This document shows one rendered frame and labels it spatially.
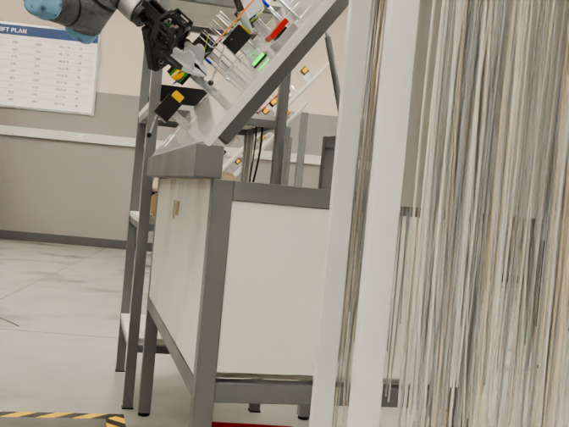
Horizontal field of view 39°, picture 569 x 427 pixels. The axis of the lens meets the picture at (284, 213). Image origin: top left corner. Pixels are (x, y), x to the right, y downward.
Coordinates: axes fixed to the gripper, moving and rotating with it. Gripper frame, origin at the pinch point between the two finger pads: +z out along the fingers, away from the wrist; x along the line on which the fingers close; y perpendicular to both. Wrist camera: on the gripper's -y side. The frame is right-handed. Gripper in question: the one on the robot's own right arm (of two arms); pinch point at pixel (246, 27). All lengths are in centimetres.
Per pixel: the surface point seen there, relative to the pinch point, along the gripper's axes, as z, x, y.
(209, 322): 48, -39, -30
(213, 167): 21.1, -33.2, -17.5
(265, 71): 8.6, -28.2, -0.9
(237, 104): 12.1, -30.3, -8.5
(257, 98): 14.2, -15.1, -4.2
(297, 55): 9.4, -12.0, 7.4
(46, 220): 121, 720, -270
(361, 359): 34, -111, -6
